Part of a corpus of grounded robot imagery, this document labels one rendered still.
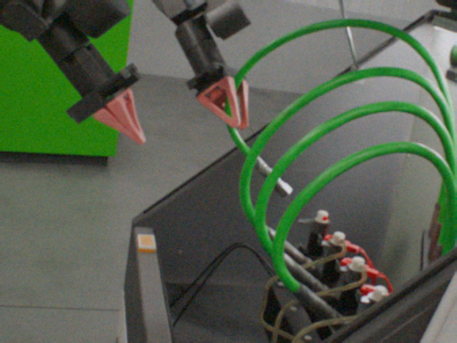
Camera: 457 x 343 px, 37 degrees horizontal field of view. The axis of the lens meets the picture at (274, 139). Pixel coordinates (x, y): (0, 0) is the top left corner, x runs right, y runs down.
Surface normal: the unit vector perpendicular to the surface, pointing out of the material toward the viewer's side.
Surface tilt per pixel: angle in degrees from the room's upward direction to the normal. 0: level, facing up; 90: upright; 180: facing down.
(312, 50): 90
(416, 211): 90
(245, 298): 0
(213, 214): 90
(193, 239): 90
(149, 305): 0
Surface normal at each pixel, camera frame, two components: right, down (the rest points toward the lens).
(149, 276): 0.17, -0.95
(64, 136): 0.35, 0.31
